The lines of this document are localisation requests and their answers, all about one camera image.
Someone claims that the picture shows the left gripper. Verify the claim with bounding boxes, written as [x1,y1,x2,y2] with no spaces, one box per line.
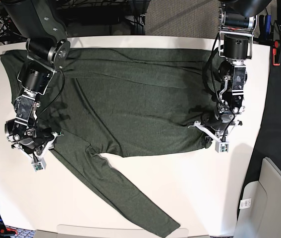
[188,113,242,146]

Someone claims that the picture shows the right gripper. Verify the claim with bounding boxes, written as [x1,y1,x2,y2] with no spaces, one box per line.
[5,119,62,163]

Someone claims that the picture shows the dark green long-sleeve shirt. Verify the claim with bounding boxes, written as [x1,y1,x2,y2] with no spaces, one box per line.
[0,47,227,238]

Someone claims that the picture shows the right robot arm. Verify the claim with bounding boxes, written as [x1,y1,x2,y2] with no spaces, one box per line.
[1,0,70,170]

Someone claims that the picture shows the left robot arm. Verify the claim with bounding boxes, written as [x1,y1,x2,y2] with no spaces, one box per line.
[188,0,270,153]

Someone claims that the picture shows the red clamp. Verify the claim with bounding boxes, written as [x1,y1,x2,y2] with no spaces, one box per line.
[272,40,281,66]

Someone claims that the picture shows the beige plastic bin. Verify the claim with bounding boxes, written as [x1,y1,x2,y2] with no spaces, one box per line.
[233,157,281,238]

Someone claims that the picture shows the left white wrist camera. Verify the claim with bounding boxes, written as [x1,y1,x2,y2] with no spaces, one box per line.
[215,141,229,153]

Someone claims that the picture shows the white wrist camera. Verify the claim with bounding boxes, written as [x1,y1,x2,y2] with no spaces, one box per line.
[215,141,229,153]
[32,159,46,172]

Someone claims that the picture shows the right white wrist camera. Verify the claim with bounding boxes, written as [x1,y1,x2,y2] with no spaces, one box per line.
[32,159,46,172]

